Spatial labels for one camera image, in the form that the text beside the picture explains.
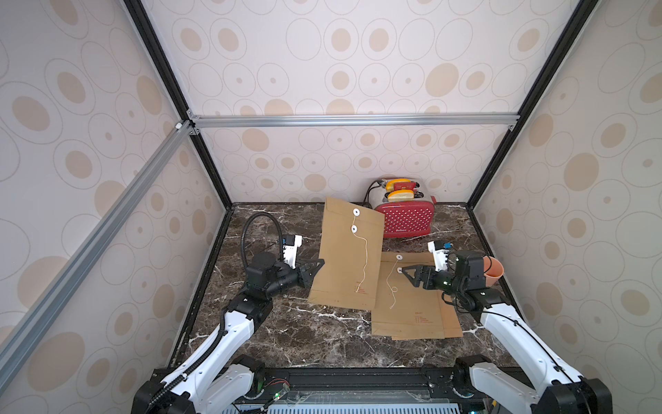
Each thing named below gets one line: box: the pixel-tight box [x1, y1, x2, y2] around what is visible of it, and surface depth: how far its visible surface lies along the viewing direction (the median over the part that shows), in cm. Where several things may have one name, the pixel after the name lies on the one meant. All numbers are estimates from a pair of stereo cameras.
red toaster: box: [368, 179, 438, 239], surface depth 99 cm
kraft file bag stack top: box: [371, 251, 445, 339], surface depth 87 cm
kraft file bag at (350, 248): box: [307, 196, 385, 311], surface depth 84 cm
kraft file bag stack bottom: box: [391, 289, 464, 341], surface depth 85 cm
